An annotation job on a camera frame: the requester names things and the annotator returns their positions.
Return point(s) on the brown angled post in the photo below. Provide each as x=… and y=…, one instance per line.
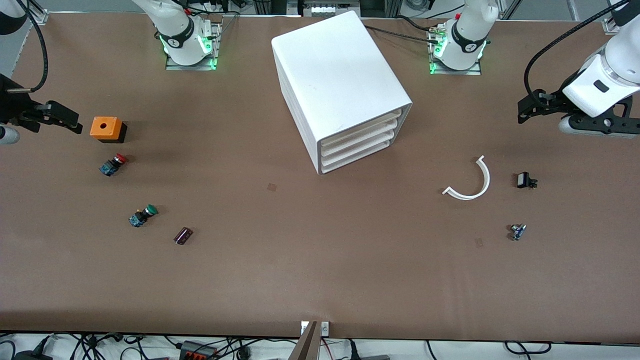
x=306, y=347

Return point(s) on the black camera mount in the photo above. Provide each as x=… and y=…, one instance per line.
x=15, y=105
x=617, y=126

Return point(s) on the green push button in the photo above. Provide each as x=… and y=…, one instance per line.
x=142, y=216

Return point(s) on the red push button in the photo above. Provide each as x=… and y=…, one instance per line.
x=111, y=166

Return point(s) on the small black switch component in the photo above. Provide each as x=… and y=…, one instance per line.
x=523, y=180

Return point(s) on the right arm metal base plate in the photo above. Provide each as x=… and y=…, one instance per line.
x=190, y=67

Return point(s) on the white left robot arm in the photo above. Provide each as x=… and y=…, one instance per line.
x=462, y=35

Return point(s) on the small blue metal component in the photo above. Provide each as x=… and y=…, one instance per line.
x=518, y=232

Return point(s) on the orange box with hole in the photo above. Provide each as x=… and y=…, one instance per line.
x=112, y=131

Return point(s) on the white terminal block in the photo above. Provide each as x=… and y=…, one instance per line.
x=330, y=9

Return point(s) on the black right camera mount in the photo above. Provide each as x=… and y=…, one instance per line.
x=15, y=105

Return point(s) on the white drawer cabinet shell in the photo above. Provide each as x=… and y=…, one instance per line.
x=340, y=65

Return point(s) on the white curved plastic clip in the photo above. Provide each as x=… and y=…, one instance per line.
x=487, y=179

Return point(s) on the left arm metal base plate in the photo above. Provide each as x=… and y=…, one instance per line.
x=450, y=72

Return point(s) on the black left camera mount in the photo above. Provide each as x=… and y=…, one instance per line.
x=617, y=126

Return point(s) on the black orange power strip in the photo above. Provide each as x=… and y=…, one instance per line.
x=197, y=351

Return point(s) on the purple cylindrical capacitor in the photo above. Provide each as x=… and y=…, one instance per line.
x=183, y=236

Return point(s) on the small white edge bracket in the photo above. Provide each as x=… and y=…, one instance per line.
x=325, y=328

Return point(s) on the aluminium corner bracket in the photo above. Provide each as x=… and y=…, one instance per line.
x=611, y=26
x=40, y=16

